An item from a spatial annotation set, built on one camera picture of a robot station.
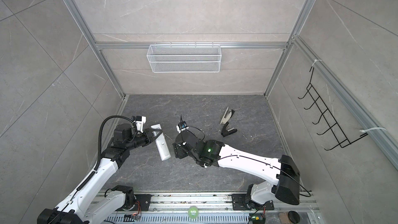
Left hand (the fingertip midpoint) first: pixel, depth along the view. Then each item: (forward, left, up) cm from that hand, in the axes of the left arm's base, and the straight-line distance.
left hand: (161, 128), depth 77 cm
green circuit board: (-38, -45, -20) cm, 62 cm away
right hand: (-8, -9, 0) cm, 12 cm away
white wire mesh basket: (+48, -11, +10) cm, 50 cm away
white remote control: (-7, 0, -2) cm, 7 cm away
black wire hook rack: (-15, -75, +13) cm, 78 cm away
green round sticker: (-34, -16, -20) cm, 42 cm away
